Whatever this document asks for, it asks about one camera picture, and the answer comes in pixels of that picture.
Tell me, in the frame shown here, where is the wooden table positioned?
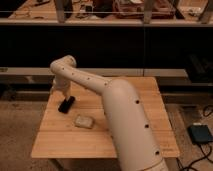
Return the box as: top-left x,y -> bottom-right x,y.
31,77 -> 180,161

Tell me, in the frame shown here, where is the black eraser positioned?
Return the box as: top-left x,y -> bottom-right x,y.
58,96 -> 75,114

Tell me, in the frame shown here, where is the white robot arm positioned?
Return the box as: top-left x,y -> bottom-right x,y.
50,55 -> 169,171

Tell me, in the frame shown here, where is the white sponge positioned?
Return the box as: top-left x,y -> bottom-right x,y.
74,115 -> 94,129

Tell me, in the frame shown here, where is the black foot pedal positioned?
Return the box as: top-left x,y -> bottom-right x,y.
187,125 -> 213,144

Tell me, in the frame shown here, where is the black floor cable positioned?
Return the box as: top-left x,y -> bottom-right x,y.
175,105 -> 213,171

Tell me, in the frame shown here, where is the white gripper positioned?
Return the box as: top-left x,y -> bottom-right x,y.
52,76 -> 70,99

